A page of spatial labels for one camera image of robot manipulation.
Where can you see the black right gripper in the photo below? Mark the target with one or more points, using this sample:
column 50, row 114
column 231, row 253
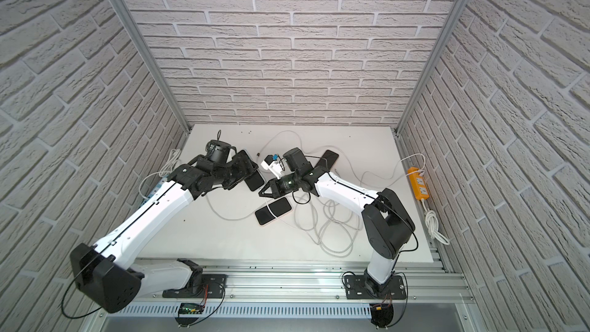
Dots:
column 279, row 187

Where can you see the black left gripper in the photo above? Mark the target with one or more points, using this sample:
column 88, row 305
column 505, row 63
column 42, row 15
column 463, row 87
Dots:
column 238, row 168

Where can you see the phone with light pink case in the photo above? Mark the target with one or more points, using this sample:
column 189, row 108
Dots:
column 273, row 211

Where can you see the phone with grey-blue case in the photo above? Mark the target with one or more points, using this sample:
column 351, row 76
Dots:
column 255, row 181

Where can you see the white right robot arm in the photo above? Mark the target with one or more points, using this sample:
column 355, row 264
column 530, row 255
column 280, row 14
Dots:
column 386, row 221

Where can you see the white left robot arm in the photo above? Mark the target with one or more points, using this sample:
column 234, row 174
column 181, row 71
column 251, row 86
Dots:
column 107, row 273

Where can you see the phone with salmon pink case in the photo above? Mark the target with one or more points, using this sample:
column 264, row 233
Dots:
column 328, row 159

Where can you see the orange power strip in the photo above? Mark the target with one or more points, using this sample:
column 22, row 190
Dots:
column 418, row 184

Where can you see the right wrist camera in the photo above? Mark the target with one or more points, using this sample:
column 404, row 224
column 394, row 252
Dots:
column 274, row 164

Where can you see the aluminium front rail frame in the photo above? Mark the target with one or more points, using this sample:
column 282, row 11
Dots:
column 300, row 295

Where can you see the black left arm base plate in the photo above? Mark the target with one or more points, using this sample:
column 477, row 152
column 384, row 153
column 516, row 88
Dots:
column 200, row 286

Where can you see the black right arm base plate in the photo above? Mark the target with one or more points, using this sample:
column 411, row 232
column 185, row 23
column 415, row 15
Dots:
column 375, row 288

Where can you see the aluminium corner post left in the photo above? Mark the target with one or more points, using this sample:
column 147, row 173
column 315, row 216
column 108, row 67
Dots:
column 131, row 27

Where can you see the aluminium corner post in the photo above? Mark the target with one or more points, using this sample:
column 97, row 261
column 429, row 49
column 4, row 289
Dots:
column 131, row 27
column 443, row 38

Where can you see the aluminium corner post right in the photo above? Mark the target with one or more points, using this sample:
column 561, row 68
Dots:
column 443, row 38

